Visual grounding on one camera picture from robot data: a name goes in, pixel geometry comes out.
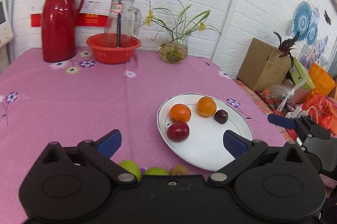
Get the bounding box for green apple left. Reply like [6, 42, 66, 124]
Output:
[119, 160, 142, 182]

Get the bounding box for pink floral tablecloth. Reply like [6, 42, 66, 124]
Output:
[1, 48, 285, 223]

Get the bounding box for orange plastic bag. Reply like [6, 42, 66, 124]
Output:
[308, 63, 336, 96]

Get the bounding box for plaid cloth bench cover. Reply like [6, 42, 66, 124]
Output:
[234, 80, 294, 141]

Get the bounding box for dark plum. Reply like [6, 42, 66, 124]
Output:
[214, 109, 229, 124]

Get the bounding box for white water dispenser machine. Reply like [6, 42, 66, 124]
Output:
[0, 0, 15, 73]

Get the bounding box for brown kiwi right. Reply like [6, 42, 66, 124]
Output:
[169, 165, 189, 176]

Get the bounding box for black straw in pitcher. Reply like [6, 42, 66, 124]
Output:
[116, 0, 122, 48]

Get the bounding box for green apple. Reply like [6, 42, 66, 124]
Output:
[143, 167, 170, 176]
[119, 160, 142, 182]

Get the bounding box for glass vase with flowers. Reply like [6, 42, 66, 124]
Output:
[140, 0, 222, 64]

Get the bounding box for red apple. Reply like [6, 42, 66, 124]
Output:
[166, 121, 190, 142]

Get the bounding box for white ceramic plate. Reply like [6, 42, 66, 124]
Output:
[156, 93, 253, 171]

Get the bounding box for large orange front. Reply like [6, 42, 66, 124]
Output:
[197, 96, 217, 117]

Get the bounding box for blue decorative wall plates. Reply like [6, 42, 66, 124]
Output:
[287, 1, 329, 48]

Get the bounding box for green box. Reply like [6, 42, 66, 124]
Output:
[290, 58, 315, 90]

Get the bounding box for dark purple plant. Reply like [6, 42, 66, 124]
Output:
[274, 31, 300, 67]

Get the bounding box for red plastic basket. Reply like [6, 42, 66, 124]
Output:
[86, 33, 141, 64]

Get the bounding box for red thermos jug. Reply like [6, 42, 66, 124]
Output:
[41, 0, 84, 63]

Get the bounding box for green apple right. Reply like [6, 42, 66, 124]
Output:
[143, 167, 170, 176]

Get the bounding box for brown cardboard box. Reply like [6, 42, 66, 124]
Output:
[237, 38, 291, 92]

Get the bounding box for clear glass pitcher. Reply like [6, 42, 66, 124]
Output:
[104, 0, 142, 37]

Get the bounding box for mandarin orange front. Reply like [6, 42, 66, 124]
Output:
[169, 104, 191, 123]

